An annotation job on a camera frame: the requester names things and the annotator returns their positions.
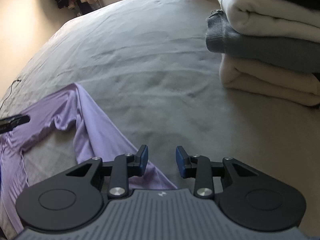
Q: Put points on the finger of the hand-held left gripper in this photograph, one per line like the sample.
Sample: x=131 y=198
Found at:
x=17 y=120

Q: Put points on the purple shirt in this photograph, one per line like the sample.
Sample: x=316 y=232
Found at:
x=90 y=130

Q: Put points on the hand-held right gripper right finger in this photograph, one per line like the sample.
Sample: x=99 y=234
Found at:
x=180 y=161

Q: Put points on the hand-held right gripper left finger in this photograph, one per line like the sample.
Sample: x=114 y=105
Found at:
x=143 y=158

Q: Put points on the bed with grey sheet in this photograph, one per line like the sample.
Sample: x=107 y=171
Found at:
x=155 y=80

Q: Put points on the folded grey garment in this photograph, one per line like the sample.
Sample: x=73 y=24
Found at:
x=250 y=45

